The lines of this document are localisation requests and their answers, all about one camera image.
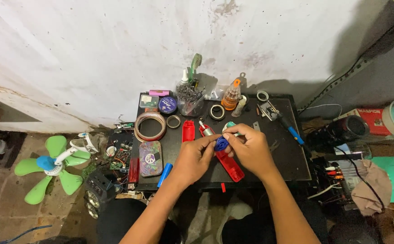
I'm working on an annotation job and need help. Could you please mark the person's left hand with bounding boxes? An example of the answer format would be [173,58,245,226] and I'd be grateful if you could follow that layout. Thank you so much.
[170,134,222,186]

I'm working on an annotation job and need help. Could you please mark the person's right hand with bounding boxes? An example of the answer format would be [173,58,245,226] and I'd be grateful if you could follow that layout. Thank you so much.
[222,123,280,181]

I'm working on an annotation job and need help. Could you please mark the small blue plastic fan blade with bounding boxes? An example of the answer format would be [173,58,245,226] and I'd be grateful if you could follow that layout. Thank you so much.
[214,136,230,152]

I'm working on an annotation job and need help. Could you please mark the long red plastic housing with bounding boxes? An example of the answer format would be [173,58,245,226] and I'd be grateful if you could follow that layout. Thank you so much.
[199,124,245,183]

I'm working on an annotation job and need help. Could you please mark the short red plastic cover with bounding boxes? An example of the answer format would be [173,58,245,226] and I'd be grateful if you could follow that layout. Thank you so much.
[182,120,196,143]

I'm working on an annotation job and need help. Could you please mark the blue cylindrical battery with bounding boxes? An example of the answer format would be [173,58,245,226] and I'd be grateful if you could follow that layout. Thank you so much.
[157,163,173,188]

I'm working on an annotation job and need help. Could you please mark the small silver motor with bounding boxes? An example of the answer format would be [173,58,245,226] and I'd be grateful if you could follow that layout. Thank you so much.
[199,120,215,137]

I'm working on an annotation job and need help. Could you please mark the teal and white plastic part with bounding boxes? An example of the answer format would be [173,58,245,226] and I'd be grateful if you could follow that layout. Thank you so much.
[222,121,240,137]

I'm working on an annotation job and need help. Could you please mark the colourful patterned tin case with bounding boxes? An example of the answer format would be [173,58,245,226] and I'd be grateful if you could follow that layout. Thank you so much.
[138,140,164,178]

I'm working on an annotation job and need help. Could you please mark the metal soldering iron stand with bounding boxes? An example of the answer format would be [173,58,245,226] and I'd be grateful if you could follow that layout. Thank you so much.
[257,101,280,122]

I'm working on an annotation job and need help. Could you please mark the small white squeeze bottle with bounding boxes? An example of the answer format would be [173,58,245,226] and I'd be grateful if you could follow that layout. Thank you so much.
[231,95,247,118]

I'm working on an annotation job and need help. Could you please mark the cream masking tape roll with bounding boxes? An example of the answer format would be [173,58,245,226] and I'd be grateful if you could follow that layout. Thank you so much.
[209,104,226,121]

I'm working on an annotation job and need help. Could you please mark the red translucent flat case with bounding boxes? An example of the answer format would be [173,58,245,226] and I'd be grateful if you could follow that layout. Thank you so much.
[128,157,140,186]

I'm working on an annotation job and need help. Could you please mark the clear cup with steel wool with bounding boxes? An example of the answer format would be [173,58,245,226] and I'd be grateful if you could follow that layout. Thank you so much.
[175,83,206,118]

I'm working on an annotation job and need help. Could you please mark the orange screwdriver bit bottle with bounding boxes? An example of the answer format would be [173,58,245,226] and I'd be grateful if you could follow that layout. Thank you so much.
[221,79,242,111]

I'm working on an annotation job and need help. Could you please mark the round blue tin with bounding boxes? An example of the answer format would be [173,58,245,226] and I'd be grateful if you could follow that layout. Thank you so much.
[158,96,178,115]

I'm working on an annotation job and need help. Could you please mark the clear plastic bag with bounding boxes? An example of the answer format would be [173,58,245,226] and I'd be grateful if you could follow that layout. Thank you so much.
[210,84,229,101]

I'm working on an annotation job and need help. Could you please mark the small clear plastic box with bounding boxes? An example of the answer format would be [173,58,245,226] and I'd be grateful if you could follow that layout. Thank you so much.
[139,94,159,109]

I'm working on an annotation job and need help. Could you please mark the small green circuit board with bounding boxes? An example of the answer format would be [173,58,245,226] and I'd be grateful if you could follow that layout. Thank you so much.
[113,121,135,132]

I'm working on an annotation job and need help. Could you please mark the amplifier with coloured plugs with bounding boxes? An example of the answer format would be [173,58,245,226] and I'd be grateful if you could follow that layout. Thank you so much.
[313,159,365,205]

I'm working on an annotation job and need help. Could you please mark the person's black trousers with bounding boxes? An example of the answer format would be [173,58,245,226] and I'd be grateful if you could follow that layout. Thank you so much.
[96,197,330,244]

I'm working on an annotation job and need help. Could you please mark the green toothbrush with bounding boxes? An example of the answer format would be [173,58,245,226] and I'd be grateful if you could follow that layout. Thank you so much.
[188,53,203,82]

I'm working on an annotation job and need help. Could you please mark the black portable speaker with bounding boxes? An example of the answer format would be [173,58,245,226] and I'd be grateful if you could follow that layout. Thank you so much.
[83,169,117,220]

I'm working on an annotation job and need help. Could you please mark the black cylindrical speaker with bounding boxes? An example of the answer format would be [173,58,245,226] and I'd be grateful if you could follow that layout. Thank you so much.
[325,115,371,144]

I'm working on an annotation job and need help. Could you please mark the brown cloth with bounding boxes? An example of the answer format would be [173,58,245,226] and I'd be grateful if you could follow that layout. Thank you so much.
[351,159,393,217]

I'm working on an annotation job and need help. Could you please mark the perforated metal angle bar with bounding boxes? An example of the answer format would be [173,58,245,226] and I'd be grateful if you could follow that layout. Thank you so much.
[298,20,394,114]

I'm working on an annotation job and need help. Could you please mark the red cardboard carton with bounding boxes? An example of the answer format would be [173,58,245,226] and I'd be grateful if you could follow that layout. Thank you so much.
[334,108,393,137]

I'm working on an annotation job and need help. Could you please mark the green and white fan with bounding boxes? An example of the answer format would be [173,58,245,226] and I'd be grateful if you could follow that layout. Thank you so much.
[14,132,100,206]

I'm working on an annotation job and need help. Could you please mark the blue handled soldering iron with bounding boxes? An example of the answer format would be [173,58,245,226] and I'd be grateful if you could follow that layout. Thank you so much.
[268,101,306,146]

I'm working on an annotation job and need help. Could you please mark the small grey tape ring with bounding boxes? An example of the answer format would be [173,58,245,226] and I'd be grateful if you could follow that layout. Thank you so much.
[166,115,181,129]

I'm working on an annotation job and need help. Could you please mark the circuit board with wires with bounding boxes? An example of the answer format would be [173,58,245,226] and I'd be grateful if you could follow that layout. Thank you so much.
[105,140,134,173]

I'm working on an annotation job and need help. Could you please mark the black power cable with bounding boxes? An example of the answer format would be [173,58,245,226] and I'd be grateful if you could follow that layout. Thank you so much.
[333,146,386,211]

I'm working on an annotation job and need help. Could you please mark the blue cable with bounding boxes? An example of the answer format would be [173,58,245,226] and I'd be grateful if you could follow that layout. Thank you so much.
[0,224,54,244]

